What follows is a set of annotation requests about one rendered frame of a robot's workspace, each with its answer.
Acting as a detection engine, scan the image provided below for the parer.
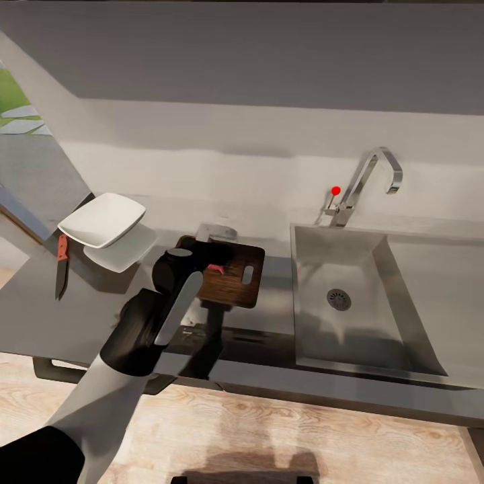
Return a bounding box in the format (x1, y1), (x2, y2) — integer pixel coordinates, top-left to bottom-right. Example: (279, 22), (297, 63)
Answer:
(55, 234), (69, 300)

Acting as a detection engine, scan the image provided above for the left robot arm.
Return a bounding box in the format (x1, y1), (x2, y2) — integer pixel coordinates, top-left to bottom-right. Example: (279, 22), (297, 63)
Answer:
(0, 222), (237, 484)

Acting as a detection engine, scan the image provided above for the cutting board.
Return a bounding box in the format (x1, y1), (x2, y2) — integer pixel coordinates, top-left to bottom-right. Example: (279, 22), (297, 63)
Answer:
(176, 235), (265, 306)

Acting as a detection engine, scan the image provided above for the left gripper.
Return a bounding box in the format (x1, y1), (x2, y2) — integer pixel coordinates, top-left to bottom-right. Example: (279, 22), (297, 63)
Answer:
(181, 237), (233, 266)

